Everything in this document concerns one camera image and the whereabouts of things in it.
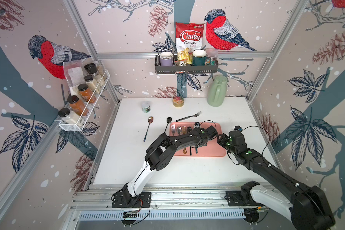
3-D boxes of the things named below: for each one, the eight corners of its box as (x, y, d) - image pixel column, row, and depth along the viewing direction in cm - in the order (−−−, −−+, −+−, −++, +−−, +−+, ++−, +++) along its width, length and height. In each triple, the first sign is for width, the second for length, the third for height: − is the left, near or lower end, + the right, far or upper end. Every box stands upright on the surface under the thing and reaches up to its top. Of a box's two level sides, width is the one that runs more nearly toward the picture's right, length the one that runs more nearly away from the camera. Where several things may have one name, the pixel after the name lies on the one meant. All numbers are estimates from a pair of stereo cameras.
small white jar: (141, 112, 114) (140, 108, 110) (143, 105, 120) (142, 100, 115) (150, 112, 114) (149, 108, 110) (151, 105, 119) (150, 100, 115)
